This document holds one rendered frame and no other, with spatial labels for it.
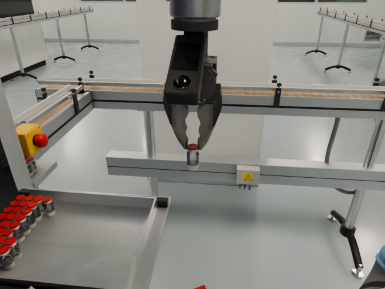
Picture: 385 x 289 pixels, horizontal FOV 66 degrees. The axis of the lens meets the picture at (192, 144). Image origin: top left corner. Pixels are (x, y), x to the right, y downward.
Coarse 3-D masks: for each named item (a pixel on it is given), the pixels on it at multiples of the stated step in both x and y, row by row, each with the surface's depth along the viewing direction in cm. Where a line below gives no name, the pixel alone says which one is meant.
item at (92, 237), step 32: (32, 192) 78; (64, 192) 76; (64, 224) 71; (96, 224) 71; (128, 224) 71; (32, 256) 62; (64, 256) 62; (96, 256) 62; (128, 256) 62; (64, 288) 53; (96, 288) 52; (128, 288) 54
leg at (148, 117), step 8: (144, 112) 152; (152, 112) 154; (144, 120) 155; (152, 120) 155; (144, 128) 158; (152, 128) 157; (152, 136) 159; (152, 144) 161; (152, 152) 163; (152, 184) 172; (152, 192) 175
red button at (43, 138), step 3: (36, 135) 83; (39, 135) 83; (42, 135) 83; (45, 135) 84; (36, 138) 83; (39, 138) 83; (42, 138) 83; (45, 138) 84; (36, 141) 83; (39, 141) 83; (42, 141) 83; (45, 141) 84; (36, 144) 83; (39, 144) 83; (42, 144) 83; (45, 144) 84
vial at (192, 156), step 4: (188, 152) 53; (192, 152) 52; (196, 152) 53; (188, 156) 53; (192, 156) 52; (196, 156) 53; (188, 160) 53; (192, 160) 53; (196, 160) 53; (188, 164) 54; (192, 164) 53; (196, 164) 53; (188, 168) 54; (192, 168) 54; (196, 168) 54
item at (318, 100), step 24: (96, 96) 146; (120, 96) 145; (144, 96) 144; (240, 96) 139; (264, 96) 138; (288, 96) 137; (312, 96) 139; (336, 96) 139; (360, 96) 139; (384, 96) 139
